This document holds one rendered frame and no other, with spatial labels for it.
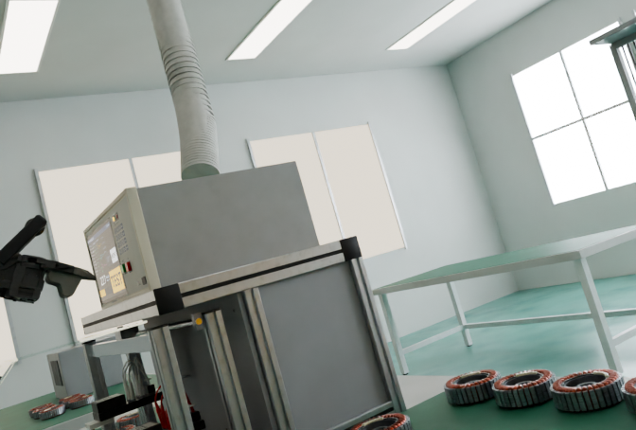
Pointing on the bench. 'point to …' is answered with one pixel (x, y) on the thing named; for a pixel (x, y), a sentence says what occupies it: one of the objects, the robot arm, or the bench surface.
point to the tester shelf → (221, 284)
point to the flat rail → (121, 347)
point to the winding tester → (205, 225)
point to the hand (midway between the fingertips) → (90, 274)
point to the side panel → (323, 349)
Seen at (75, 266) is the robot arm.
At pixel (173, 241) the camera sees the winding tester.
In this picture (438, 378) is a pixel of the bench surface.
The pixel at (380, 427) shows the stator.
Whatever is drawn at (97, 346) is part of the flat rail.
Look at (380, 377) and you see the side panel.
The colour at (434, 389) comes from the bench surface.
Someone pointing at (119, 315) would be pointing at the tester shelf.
